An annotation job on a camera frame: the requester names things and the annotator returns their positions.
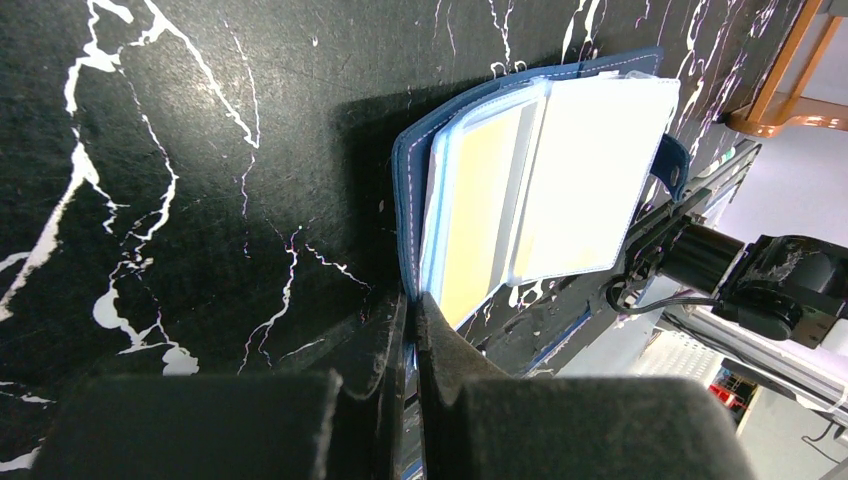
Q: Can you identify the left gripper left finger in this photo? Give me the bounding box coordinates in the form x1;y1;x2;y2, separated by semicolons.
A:
30;293;406;479

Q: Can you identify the orange wooden tiered rack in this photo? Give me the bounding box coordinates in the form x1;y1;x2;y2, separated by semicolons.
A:
724;1;847;138

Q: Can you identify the gold credit card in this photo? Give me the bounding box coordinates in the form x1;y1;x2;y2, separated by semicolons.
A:
512;224;627;282
439;102;538;328

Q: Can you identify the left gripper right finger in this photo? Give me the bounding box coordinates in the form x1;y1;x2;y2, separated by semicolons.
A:
415;295;754;479

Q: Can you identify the blue leather card holder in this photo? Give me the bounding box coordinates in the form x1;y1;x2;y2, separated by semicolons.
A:
391;47;691;313

